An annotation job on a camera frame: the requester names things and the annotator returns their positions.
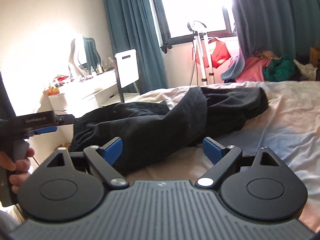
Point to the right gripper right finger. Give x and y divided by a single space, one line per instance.
224 160

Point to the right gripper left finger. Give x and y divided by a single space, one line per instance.
101 160

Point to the black jacket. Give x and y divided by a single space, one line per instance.
152 131

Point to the pink clothes pile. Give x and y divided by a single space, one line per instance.
254 65

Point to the person left hand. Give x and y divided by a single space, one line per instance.
22 166

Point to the white dressing table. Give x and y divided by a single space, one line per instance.
79 98

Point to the pastel bed sheet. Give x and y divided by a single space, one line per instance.
289 127

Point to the black white chair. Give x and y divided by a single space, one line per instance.
126 71

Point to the red bag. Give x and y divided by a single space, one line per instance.
218 53

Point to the green garment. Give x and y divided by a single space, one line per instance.
278 70

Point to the white cloth on sofa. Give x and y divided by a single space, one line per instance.
308 71

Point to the white garment steamer stand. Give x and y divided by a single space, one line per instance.
201 48

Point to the left teal curtain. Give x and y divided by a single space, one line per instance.
131 26

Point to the teal curtain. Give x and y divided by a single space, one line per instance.
284 27
131 26

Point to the brown paper bag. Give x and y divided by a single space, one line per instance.
314 56

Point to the right teal curtain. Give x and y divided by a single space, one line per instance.
284 27

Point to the wavy frame mirror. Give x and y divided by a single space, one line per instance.
84 56

